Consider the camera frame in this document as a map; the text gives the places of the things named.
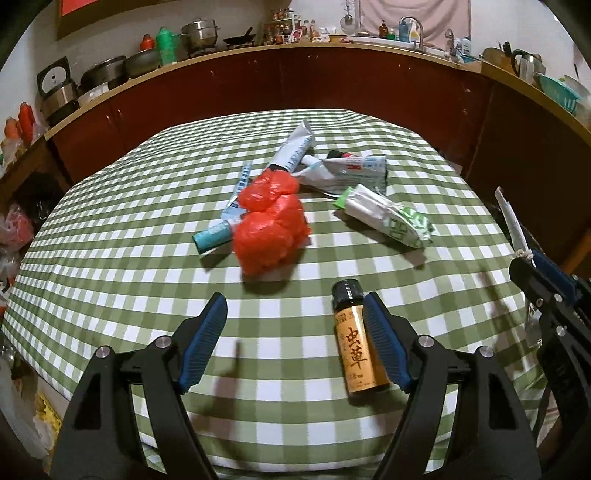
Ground red lower kitchen cabinets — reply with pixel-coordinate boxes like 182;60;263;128
48;44;590;276

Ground red upper cabinets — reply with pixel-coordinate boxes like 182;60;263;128
56;0;167;40

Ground pink plastic bag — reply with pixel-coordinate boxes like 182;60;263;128
0;204;34;252

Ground pink window curtain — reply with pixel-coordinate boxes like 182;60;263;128
360;0;472;49

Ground teal plastic basket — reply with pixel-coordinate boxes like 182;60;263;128
535;73;581;115

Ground red tube black cap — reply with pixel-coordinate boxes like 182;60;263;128
327;150;353;159

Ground dark cooking pot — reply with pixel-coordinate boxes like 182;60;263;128
125;48;161;78

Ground amber bottle black cap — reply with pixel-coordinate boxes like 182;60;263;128
332;279;390;398

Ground kitchen faucet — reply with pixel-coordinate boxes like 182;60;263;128
399;16;425;51

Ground steel stock pot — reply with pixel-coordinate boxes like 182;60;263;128
180;18;218;53

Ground white blue-lettered tube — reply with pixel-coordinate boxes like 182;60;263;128
266;120;315;173

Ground green thermos jug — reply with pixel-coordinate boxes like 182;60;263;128
155;27;178;66

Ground green checkered tablecloth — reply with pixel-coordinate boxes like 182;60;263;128
2;110;546;477

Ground white green package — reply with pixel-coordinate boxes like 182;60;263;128
334;184;435;249

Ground open rice cooker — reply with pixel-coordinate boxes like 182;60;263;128
37;56;79;128

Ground steel electric kettle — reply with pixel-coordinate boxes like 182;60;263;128
511;49;546;84

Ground black wok pan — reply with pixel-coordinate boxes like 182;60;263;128
223;27;256;47

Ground red plastic bag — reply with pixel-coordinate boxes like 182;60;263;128
232;169;311;277

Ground red thermos jug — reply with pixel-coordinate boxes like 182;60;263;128
139;34;156;51

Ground orange bottle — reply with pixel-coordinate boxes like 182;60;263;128
18;102;35;146

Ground grey lidded pot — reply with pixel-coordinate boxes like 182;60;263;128
79;55;129;93

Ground yellow snack wrapper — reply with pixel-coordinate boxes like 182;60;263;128
494;187;535;266

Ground teal capped tube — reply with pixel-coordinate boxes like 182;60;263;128
192;160;252;255

